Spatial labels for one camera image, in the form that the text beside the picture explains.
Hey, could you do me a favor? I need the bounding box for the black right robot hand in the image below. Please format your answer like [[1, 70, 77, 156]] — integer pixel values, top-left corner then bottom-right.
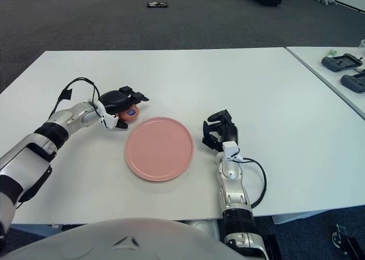
[[201, 109, 239, 152]]

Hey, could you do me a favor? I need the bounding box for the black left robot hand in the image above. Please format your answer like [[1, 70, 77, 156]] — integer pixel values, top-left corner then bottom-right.
[[98, 86, 151, 129]]

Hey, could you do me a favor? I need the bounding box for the red-yellow apple with sticker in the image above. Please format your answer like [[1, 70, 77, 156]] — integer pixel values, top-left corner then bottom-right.
[[118, 103, 140, 124]]

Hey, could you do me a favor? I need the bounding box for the pink round plate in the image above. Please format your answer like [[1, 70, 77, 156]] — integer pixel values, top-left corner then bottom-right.
[[125, 116, 195, 182]]

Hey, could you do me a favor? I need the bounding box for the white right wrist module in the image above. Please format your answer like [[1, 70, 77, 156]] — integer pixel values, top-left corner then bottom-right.
[[222, 141, 240, 161]]

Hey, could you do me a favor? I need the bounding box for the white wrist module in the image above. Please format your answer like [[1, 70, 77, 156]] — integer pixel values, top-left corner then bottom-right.
[[222, 141, 240, 161], [95, 100, 119, 129]]

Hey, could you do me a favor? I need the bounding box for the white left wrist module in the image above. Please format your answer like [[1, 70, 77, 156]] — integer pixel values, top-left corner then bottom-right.
[[95, 100, 119, 129]]

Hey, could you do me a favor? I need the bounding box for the grey robot torso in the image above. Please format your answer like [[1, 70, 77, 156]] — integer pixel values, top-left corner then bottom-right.
[[5, 217, 257, 260]]

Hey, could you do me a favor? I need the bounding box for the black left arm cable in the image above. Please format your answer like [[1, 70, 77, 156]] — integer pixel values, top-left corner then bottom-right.
[[50, 77, 100, 118]]

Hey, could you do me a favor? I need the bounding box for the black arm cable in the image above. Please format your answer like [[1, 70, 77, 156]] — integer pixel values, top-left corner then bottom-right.
[[239, 156, 267, 208], [50, 77, 100, 118]]

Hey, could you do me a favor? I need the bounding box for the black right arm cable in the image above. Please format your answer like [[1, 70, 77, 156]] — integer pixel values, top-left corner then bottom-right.
[[239, 156, 267, 208]]

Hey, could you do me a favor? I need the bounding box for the white table frame beam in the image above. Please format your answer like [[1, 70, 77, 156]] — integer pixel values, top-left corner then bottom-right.
[[272, 207, 365, 225]]

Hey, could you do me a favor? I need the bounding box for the grey handheld controller with cable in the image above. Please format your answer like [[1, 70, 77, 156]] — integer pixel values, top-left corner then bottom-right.
[[321, 53, 363, 72]]

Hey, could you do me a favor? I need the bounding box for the black caster wheel frame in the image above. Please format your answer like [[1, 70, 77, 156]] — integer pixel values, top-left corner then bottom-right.
[[331, 224, 365, 260]]

